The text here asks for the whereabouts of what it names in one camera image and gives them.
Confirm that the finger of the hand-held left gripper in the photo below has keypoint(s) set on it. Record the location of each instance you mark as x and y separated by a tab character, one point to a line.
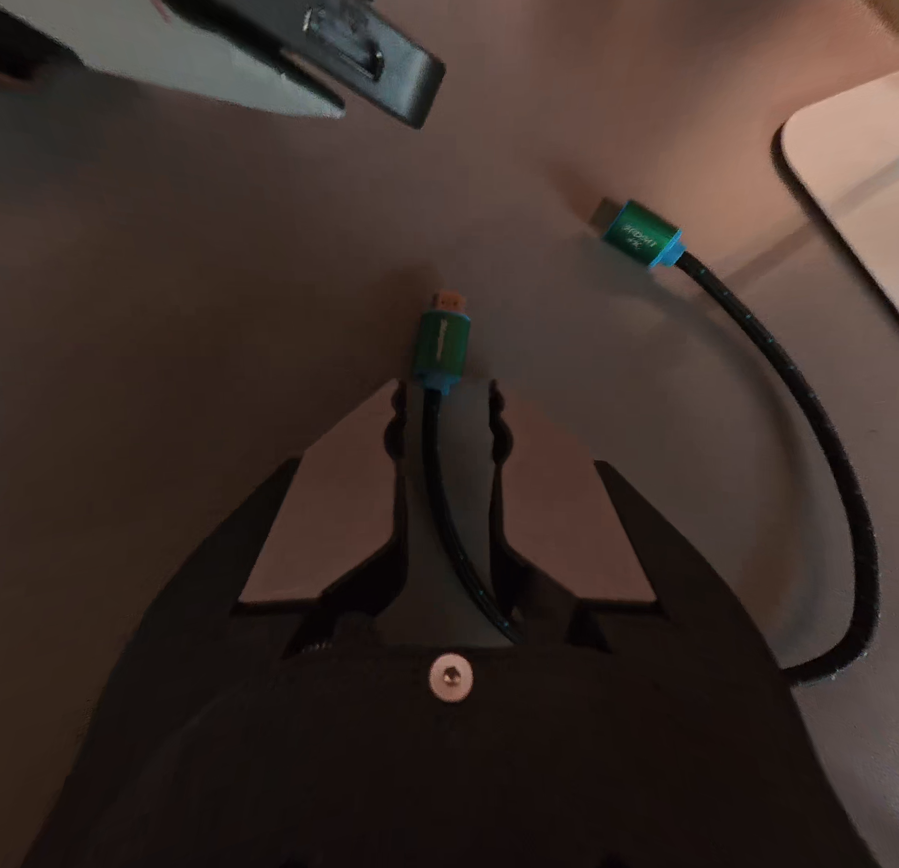
211	67

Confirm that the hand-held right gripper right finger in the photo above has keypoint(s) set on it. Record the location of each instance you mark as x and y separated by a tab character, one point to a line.
555	517

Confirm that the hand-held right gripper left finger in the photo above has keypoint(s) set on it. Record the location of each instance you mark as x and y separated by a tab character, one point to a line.
330	517

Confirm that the pale rounded board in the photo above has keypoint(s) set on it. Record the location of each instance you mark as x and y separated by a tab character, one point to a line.
850	173

